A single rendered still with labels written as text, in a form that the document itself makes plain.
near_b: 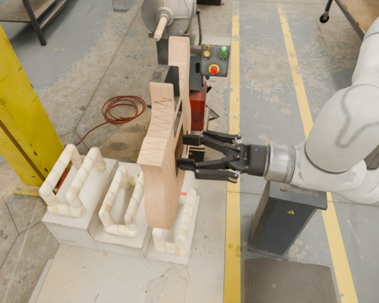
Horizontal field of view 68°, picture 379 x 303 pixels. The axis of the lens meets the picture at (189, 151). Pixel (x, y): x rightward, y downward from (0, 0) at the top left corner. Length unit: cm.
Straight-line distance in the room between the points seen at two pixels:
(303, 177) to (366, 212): 188
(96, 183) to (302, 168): 66
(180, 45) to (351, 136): 39
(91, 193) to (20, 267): 136
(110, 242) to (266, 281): 127
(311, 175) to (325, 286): 153
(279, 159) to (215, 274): 50
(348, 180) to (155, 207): 41
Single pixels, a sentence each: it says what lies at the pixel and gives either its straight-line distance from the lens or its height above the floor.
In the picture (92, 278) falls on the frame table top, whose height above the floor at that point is 93.
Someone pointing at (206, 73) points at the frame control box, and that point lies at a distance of 170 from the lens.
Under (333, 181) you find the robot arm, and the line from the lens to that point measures 66.
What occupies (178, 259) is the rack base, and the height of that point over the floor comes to 94.
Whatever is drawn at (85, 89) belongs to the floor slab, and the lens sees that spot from 333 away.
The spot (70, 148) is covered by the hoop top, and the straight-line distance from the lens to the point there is 98.
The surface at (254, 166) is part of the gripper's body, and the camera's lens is 65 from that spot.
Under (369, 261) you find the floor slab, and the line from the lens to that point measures 232.
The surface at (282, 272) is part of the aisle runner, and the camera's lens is 206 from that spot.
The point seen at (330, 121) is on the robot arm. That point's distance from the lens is 53.
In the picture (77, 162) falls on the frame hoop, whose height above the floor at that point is 114.
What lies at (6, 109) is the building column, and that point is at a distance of 191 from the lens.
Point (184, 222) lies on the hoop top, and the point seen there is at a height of 105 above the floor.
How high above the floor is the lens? 189
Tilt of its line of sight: 49 degrees down
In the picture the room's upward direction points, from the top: straight up
